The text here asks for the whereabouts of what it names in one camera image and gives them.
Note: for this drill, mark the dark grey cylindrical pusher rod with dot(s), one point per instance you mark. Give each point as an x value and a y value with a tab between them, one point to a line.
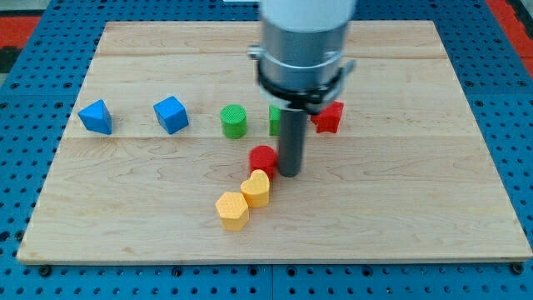
291	141

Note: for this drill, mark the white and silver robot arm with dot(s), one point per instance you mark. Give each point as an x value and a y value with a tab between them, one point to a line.
299	68

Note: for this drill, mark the yellow heart block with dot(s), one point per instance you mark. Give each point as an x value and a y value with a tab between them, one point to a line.
256	189

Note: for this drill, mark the blue cube block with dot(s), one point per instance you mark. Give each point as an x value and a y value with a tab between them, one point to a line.
171	114

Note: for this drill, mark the green block behind rod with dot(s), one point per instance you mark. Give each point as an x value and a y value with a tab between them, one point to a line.
274	120

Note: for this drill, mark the red star block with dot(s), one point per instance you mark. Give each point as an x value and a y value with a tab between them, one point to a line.
328	121

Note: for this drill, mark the red cylinder block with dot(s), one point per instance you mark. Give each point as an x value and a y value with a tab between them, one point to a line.
263	158

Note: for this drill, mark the green cylinder block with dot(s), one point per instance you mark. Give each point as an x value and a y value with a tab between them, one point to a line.
234	121

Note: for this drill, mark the yellow hexagon block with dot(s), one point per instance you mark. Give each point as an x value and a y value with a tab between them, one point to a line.
233	211

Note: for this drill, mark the light wooden board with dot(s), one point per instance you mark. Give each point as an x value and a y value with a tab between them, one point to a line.
406	179

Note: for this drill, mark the blue triangular prism block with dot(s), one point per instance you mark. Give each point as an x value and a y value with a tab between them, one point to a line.
96	118

